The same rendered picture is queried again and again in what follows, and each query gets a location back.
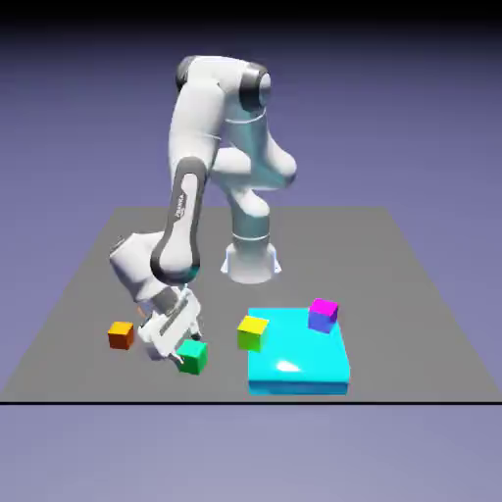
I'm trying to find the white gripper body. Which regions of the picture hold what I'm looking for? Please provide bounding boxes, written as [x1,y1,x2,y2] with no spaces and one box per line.
[136,291,203,361]

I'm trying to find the small green cube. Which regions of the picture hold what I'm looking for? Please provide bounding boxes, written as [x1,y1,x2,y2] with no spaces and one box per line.
[176,338,209,377]

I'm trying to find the small orange cube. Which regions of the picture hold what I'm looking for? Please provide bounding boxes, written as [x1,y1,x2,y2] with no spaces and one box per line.
[107,321,135,351]

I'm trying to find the small yellow cube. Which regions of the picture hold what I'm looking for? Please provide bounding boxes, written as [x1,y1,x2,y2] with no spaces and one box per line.
[236,314,271,353]

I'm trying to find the small magenta cube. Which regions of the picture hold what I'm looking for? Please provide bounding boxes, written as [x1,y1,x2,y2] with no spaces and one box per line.
[307,297,340,335]

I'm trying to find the large cyan box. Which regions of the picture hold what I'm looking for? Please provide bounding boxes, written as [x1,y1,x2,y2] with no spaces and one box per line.
[247,307,352,397]

